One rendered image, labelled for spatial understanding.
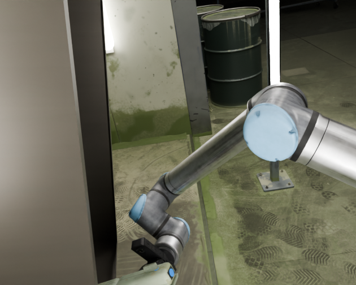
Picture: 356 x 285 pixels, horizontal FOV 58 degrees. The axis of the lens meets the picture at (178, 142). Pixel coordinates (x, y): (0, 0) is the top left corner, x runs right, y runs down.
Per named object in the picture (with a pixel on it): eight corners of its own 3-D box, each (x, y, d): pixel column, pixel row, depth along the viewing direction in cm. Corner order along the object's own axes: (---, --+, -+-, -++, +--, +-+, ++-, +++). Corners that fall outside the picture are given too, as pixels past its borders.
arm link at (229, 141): (292, 59, 81) (156, 175, 126) (282, 76, 72) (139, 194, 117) (324, 92, 82) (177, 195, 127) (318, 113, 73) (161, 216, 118)
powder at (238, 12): (195, 18, 331) (194, 17, 330) (242, 8, 341) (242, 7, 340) (215, 25, 285) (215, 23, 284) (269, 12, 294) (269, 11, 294)
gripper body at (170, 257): (171, 295, 86) (182, 267, 97) (156, 268, 85) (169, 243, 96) (147, 301, 89) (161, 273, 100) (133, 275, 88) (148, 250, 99)
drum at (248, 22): (203, 96, 374) (192, 16, 331) (247, 83, 384) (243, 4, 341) (223, 113, 324) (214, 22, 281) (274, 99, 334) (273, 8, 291)
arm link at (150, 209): (139, 197, 118) (166, 219, 117) (121, 218, 109) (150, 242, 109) (149, 184, 111) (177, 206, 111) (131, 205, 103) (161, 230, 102)
